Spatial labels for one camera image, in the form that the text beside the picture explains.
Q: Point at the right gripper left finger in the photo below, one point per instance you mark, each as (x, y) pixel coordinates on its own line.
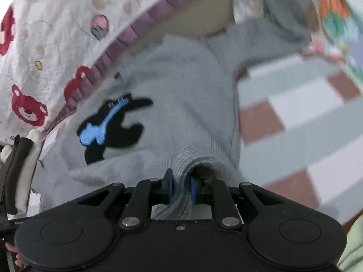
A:
(145, 195)

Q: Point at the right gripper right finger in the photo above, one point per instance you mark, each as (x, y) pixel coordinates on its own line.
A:
(216, 194)

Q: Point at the grey knit sweater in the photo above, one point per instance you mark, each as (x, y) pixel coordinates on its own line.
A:
(173, 106)

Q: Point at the person left hand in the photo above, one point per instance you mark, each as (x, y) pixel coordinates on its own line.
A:
(11, 248)

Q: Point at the folded white garment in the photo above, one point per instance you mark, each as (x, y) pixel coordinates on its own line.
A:
(26, 175)

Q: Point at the folded dark brown garment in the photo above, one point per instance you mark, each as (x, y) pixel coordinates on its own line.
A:
(10, 173)

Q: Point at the checkered bed sheet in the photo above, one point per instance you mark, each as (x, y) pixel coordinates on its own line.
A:
(287, 151)

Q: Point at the pale green blanket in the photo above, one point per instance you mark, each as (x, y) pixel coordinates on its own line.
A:
(352, 257)

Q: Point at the cream mattress side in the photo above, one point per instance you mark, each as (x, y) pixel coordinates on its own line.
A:
(194, 18)

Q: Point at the white red bear quilt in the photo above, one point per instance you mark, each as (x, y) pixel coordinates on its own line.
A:
(54, 52)

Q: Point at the colourful floral quilt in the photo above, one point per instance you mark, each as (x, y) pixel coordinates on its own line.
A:
(336, 26)

